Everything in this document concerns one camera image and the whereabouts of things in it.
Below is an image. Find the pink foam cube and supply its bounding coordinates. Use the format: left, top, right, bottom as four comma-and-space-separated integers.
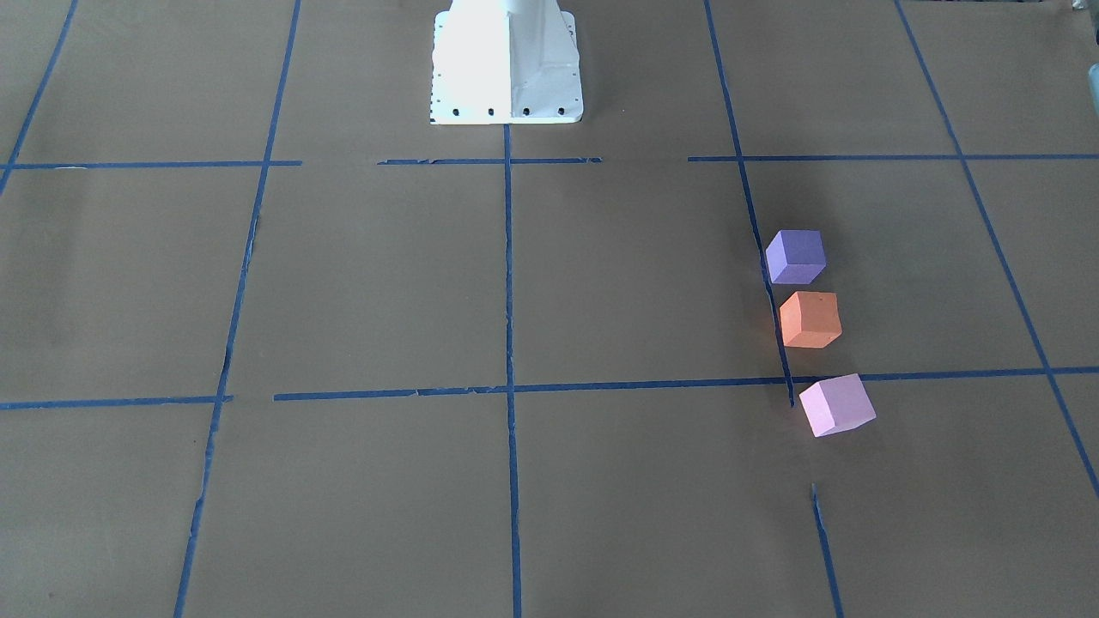
799, 374, 877, 438

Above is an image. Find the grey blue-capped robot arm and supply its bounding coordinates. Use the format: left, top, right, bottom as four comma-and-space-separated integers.
1087, 63, 1099, 114

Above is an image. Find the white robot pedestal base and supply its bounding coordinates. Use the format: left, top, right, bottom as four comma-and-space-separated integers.
429, 1, 585, 125

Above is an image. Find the purple foam cube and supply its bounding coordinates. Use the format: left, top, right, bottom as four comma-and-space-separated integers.
764, 228, 828, 285

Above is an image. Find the orange foam cube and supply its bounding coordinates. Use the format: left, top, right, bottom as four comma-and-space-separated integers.
780, 293, 843, 349

